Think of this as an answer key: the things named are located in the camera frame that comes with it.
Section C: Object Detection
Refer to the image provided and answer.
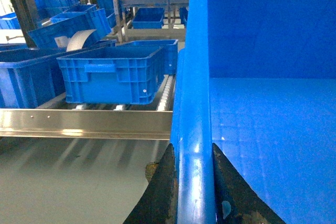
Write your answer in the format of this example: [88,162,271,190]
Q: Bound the steel shelf front rail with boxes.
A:
[1,109,172,140]

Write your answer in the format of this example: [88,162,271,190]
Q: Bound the distant blue crate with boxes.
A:
[132,8,165,29]

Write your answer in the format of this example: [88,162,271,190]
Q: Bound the blue crate on shelf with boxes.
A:
[57,46,164,105]

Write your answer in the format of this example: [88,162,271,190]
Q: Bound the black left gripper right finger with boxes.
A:
[212,143,284,223]

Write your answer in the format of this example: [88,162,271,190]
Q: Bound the blue crate far left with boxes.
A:
[0,39,117,109]

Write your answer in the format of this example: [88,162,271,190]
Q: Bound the large blue plastic crate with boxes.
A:
[171,0,335,223]

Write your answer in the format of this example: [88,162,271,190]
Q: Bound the white roller track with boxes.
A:
[156,75,175,112]

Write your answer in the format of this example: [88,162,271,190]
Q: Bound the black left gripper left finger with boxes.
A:
[124,143,178,223]

